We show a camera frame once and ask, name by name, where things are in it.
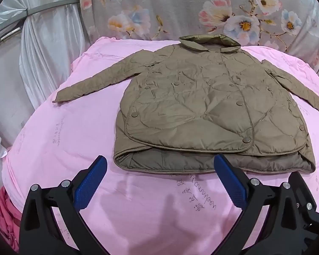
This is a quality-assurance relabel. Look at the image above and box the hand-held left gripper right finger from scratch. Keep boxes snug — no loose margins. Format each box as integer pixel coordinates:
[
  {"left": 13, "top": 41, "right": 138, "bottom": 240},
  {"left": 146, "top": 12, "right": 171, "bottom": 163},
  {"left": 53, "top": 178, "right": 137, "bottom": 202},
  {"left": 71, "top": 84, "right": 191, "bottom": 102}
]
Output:
[{"left": 213, "top": 153, "right": 319, "bottom": 255}]

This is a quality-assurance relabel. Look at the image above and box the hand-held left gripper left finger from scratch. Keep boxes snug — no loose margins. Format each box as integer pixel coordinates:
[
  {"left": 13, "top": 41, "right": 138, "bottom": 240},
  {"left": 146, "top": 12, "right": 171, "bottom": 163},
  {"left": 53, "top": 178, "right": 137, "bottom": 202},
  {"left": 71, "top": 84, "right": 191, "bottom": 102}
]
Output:
[{"left": 19, "top": 155, "right": 108, "bottom": 255}]

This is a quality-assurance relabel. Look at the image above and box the olive quilted jacket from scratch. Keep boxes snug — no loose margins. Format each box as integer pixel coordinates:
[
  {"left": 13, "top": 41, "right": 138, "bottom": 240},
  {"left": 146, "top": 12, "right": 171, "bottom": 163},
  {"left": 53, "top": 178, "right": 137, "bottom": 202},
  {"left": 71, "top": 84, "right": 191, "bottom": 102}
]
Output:
[{"left": 52, "top": 34, "right": 319, "bottom": 174}]

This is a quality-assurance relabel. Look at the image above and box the pink bed sheet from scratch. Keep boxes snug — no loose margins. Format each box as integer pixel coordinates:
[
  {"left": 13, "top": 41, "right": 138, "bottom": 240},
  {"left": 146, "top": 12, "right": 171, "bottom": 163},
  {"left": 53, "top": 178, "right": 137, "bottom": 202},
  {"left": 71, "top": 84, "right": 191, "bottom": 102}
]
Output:
[{"left": 1, "top": 36, "right": 319, "bottom": 255}]

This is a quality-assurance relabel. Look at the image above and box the dark pink cloth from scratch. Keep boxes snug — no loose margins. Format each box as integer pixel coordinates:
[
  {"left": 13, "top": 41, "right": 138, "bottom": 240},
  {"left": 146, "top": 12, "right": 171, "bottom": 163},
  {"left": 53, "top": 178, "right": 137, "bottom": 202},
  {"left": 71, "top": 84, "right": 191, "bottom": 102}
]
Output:
[{"left": 0, "top": 186, "right": 23, "bottom": 253}]

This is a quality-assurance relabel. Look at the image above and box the white satin curtain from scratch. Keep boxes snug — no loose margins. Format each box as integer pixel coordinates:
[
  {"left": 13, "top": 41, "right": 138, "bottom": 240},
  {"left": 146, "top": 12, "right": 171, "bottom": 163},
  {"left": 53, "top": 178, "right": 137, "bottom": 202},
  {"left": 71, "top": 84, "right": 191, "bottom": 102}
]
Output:
[{"left": 0, "top": 0, "right": 91, "bottom": 200}]

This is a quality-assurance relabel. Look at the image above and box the grey curtain band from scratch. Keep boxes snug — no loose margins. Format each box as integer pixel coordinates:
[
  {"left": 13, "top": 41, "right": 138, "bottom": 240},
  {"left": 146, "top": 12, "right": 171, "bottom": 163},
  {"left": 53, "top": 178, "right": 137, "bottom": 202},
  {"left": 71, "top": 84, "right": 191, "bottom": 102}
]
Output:
[{"left": 25, "top": 0, "right": 81, "bottom": 16}]

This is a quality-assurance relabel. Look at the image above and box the grey floral cloth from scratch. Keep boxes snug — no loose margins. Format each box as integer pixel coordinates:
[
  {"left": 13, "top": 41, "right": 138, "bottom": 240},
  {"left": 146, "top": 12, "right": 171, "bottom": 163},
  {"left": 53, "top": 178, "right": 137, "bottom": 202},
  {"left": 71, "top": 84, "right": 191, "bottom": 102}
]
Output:
[{"left": 78, "top": 0, "right": 319, "bottom": 76}]

